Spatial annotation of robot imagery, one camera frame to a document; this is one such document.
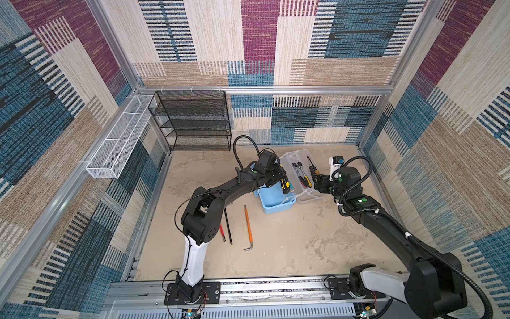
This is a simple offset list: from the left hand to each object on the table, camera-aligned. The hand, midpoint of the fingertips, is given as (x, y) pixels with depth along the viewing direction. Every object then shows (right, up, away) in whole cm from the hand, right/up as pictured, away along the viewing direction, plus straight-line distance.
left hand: (287, 170), depth 91 cm
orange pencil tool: (-17, -26, -2) cm, 31 cm away
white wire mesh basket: (-80, +10, +2) cm, 81 cm away
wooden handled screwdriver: (+14, -1, +3) cm, 14 cm away
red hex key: (-29, -28, -4) cm, 40 cm away
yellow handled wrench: (+6, +3, +5) cm, 9 cm away
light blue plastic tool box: (-7, -13, +5) cm, 16 cm away
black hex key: (-27, -25, -2) cm, 37 cm away
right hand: (+12, -3, -7) cm, 15 cm away
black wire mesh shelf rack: (-49, +28, +17) cm, 59 cm away
